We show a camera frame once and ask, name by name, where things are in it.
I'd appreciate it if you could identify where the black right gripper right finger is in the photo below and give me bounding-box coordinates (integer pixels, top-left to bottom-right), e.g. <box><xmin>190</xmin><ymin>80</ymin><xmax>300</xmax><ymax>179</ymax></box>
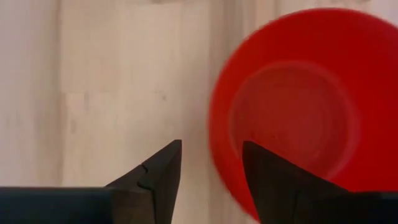
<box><xmin>242</xmin><ymin>140</ymin><xmax>361</xmax><ymax>224</ymax></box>

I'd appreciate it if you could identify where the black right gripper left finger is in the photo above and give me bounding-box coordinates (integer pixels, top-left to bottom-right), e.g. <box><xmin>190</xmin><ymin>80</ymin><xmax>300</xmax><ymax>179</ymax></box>
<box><xmin>104</xmin><ymin>139</ymin><xmax>183</xmax><ymax>224</ymax></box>

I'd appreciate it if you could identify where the red plastic bowl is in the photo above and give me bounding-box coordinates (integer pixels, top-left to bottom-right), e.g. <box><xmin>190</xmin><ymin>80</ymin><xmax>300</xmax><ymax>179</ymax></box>
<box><xmin>207</xmin><ymin>7</ymin><xmax>398</xmax><ymax>222</ymax></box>

